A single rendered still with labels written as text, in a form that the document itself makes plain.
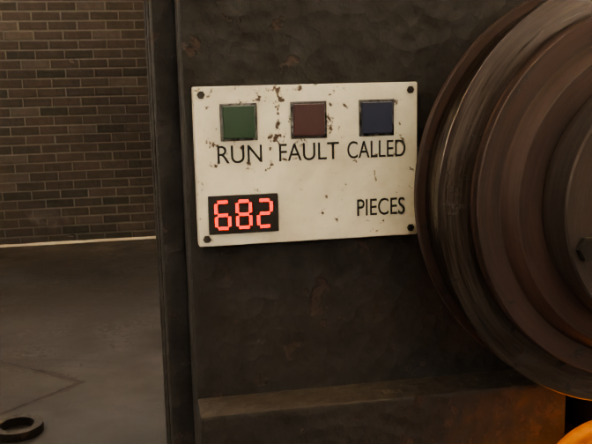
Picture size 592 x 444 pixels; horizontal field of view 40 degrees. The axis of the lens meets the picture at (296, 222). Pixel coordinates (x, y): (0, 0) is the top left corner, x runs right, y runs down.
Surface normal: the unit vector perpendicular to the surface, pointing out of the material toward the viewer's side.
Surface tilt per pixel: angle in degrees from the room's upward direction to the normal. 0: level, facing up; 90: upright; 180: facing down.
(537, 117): 62
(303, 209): 90
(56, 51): 90
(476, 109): 90
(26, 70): 90
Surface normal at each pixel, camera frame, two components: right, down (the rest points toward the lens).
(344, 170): 0.19, 0.16
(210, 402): -0.03, -0.99
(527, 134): -0.72, -0.24
